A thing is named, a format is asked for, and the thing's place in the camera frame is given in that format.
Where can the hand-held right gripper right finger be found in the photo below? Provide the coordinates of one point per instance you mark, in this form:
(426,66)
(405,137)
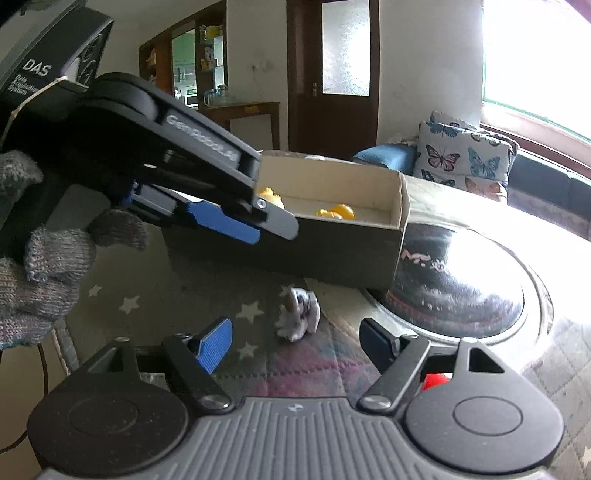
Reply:
(375,344)

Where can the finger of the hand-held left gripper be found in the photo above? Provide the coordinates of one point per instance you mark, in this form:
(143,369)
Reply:
(221,222)
(277,222)

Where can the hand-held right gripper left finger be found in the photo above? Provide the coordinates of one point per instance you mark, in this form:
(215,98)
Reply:
(214,344)

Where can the cardboard box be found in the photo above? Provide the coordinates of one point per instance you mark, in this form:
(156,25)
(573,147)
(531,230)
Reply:
(323,258)

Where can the small white astronaut figurine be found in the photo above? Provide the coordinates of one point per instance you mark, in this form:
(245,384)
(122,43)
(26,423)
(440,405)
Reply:
(300,314)

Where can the person's left hand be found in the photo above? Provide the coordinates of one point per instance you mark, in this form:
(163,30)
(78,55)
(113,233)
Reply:
(51,272)

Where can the yellow toy duck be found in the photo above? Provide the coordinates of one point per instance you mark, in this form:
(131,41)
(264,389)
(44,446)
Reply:
(271,197)
(340,212)

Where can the small red ball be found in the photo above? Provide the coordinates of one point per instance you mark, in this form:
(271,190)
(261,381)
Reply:
(435,382)

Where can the round black glass cooktop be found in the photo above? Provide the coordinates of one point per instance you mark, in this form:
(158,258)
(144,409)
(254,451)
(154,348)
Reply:
(452,286)

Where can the wooden side table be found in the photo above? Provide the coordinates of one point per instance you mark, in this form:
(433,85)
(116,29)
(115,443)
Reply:
(249,110)

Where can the wooden display cabinet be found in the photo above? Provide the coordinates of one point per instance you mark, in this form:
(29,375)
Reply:
(159,64)

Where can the blue cushion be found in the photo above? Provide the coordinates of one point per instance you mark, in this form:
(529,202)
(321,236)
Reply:
(388,157)

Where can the brown wooden door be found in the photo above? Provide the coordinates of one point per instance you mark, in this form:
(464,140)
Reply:
(304,69)

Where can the butterfly print cushion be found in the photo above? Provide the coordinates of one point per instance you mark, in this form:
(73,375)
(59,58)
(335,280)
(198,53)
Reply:
(455,122)
(461,161)

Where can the dark sofa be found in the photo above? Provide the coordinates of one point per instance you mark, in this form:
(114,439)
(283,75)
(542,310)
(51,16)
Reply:
(549,184)

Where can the window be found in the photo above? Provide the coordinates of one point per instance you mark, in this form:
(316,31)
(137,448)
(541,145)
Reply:
(535,50)

